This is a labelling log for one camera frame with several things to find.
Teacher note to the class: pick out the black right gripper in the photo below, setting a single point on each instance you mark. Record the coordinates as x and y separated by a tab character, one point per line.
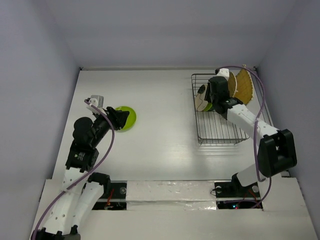
208	95

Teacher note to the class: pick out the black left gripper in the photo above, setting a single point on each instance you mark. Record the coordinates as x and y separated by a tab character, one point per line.
116	118

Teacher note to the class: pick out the green plastic plate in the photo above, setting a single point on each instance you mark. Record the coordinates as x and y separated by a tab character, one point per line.
131	119

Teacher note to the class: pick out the rounded bamboo woven tray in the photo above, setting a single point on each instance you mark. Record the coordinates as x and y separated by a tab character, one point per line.
232	84

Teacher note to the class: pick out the beige plate with black pattern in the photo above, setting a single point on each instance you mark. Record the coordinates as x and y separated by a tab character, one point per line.
199	101

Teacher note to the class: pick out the square bamboo woven tray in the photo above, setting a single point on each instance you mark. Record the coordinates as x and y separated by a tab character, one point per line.
245	88

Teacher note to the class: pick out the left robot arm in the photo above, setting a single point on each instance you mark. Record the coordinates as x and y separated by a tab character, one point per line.
82	186

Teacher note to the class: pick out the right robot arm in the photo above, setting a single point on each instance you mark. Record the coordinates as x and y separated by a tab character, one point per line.
274	150

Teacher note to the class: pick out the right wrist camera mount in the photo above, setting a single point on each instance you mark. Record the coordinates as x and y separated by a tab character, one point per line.
223	72

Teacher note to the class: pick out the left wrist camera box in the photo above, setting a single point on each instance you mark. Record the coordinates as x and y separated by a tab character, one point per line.
94	100

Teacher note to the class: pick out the black wire dish rack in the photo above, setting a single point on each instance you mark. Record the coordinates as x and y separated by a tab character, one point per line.
211	128

